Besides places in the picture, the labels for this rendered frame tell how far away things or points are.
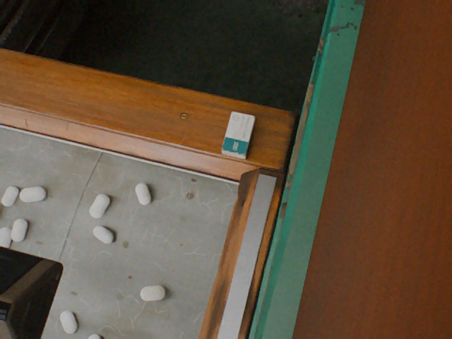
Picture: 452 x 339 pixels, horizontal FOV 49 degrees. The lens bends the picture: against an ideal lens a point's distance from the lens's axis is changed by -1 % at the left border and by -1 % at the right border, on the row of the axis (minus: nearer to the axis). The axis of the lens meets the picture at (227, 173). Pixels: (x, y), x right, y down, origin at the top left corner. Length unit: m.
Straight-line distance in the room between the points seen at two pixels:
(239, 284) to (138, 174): 0.26
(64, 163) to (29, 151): 0.06
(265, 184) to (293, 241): 0.42
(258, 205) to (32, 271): 0.29
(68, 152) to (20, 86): 0.13
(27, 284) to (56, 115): 0.44
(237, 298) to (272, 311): 0.41
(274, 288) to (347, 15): 0.11
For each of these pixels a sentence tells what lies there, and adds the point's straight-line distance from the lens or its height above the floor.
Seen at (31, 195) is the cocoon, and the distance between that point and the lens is 0.78.
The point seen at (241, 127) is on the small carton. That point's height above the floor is 0.79.
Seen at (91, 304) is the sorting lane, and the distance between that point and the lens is 0.75.
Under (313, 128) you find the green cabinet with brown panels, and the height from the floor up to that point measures 1.27.
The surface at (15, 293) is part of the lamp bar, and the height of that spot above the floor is 1.10.
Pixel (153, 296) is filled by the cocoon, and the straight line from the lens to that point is 0.71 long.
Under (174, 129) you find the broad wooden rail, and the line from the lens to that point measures 0.74.
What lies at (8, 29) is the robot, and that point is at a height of 0.34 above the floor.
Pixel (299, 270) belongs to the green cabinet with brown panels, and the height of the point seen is 1.27.
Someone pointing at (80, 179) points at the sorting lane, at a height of 0.74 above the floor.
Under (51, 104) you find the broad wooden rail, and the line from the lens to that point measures 0.81.
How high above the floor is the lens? 1.45
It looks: 75 degrees down
